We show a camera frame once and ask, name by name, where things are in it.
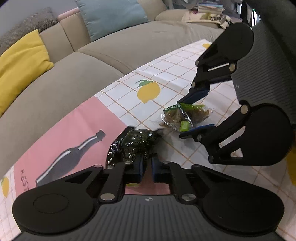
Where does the orange cardboard box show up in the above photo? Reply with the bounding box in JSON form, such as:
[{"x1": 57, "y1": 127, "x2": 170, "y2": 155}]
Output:
[{"x1": 286, "y1": 146, "x2": 296, "y2": 186}]

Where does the beige sofa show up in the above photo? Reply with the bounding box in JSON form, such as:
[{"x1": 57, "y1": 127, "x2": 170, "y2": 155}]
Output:
[{"x1": 1, "y1": 1, "x2": 223, "y2": 176}]

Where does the pink white patterned tablecloth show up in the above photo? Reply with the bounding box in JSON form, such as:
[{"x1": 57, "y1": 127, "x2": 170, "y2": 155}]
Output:
[{"x1": 1, "y1": 40, "x2": 295, "y2": 240}]

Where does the stack of magazines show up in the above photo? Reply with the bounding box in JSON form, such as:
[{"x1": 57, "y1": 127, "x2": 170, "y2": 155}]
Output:
[{"x1": 182, "y1": 1, "x2": 232, "y2": 29}]

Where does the green label clear snack bag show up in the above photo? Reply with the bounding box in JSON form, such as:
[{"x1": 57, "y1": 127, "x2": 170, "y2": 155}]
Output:
[{"x1": 159, "y1": 103, "x2": 212, "y2": 132}]

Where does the yellow cushion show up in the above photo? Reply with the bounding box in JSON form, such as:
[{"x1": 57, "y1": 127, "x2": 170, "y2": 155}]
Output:
[{"x1": 1, "y1": 30, "x2": 54, "y2": 114}]

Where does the grey textured cushion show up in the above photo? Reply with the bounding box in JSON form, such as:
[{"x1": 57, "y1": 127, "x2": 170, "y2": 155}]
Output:
[{"x1": 1, "y1": 7, "x2": 57, "y2": 52}]

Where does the light blue cushion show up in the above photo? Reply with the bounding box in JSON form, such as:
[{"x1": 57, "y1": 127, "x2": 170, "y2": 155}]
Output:
[{"x1": 76, "y1": 0, "x2": 149, "y2": 42}]

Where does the dark green seaweed packet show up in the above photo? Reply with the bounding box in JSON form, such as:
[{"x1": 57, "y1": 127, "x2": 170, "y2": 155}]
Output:
[{"x1": 106, "y1": 126, "x2": 164, "y2": 168}]

